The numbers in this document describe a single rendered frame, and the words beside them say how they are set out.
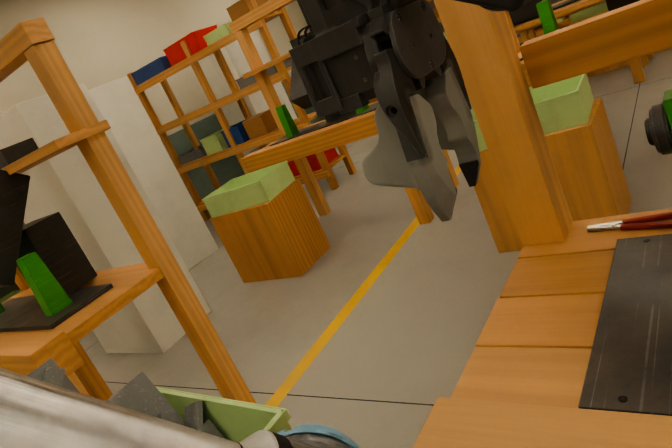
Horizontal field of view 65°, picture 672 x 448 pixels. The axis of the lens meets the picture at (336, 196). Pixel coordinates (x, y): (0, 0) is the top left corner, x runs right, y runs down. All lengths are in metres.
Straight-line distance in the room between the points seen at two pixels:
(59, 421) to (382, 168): 0.27
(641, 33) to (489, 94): 0.27
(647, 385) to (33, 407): 0.66
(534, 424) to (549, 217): 0.51
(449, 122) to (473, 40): 0.66
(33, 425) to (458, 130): 0.35
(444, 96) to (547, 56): 0.75
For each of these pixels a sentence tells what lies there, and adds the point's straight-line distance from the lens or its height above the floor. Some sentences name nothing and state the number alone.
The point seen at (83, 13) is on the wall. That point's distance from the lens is 8.73.
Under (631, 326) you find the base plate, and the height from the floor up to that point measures 0.90.
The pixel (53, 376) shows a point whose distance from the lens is 1.02.
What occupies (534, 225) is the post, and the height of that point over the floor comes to 0.93.
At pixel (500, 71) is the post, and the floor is 1.26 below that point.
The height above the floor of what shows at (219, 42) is 1.98.
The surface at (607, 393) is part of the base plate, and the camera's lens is 0.78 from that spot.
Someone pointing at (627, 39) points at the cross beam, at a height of 1.22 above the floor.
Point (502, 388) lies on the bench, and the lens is 0.86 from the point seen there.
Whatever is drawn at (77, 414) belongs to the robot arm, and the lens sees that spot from 0.41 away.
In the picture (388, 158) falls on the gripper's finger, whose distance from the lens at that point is 0.37.
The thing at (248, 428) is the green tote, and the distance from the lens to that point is 0.98.
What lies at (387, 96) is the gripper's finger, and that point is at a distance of 0.33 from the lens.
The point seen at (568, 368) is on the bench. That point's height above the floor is 0.88.
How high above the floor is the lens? 1.42
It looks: 14 degrees down
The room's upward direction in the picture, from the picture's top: 24 degrees counter-clockwise
